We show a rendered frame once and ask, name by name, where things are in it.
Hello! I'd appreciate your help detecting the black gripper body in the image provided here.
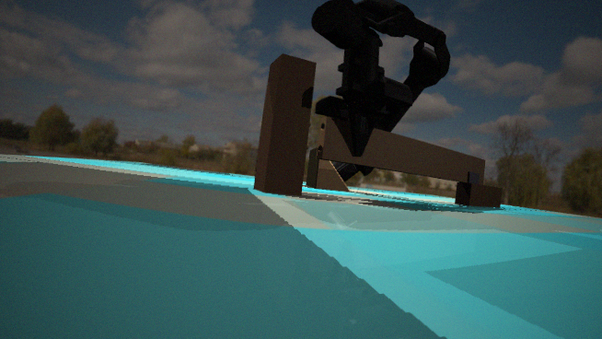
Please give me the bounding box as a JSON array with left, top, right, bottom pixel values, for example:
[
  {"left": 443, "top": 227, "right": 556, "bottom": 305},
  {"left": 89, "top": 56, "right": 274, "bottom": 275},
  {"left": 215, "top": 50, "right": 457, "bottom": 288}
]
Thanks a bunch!
[{"left": 316, "top": 53, "right": 412, "bottom": 117}]

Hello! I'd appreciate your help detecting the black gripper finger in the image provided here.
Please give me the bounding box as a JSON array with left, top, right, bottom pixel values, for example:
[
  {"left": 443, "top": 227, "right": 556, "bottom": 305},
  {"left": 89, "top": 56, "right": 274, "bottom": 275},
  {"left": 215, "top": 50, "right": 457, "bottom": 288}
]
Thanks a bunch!
[
  {"left": 347, "top": 103, "right": 389, "bottom": 157},
  {"left": 328, "top": 110, "right": 350, "bottom": 121}
]

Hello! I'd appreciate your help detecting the long brown wooden rail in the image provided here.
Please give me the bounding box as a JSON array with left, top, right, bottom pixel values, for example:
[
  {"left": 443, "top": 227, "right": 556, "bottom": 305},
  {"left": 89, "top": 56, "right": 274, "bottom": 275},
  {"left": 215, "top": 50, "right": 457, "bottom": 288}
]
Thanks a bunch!
[{"left": 317, "top": 116, "right": 486, "bottom": 185}]

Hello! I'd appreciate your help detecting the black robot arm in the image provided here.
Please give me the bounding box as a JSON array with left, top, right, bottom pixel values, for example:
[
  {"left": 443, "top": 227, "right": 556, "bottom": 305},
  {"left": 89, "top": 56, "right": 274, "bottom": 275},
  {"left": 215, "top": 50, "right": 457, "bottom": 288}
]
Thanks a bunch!
[{"left": 312, "top": 0, "right": 450, "bottom": 182}]

